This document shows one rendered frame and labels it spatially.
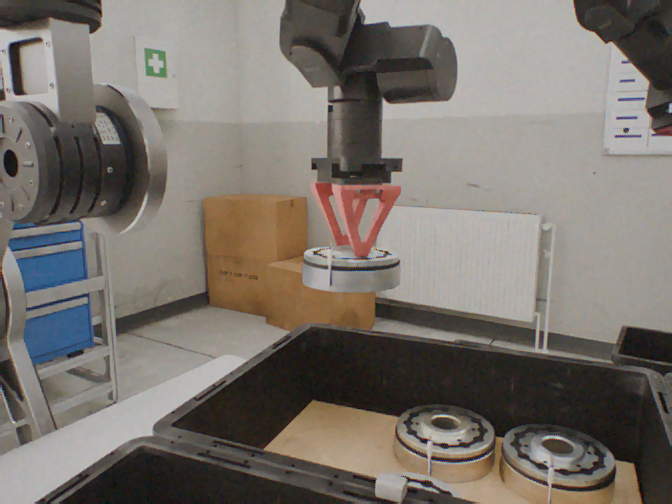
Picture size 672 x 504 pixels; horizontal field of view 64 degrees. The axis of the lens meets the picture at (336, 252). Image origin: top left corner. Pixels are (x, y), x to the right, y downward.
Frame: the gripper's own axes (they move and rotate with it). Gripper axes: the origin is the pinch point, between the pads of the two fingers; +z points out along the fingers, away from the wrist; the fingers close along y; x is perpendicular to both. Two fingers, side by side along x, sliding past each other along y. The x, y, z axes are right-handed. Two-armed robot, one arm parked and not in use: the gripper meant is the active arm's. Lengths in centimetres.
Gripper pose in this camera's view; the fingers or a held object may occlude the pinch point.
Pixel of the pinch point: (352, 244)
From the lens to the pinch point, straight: 57.8
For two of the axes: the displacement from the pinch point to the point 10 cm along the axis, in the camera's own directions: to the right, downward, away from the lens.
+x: -9.4, 0.4, -3.4
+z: -0.1, 9.9, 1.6
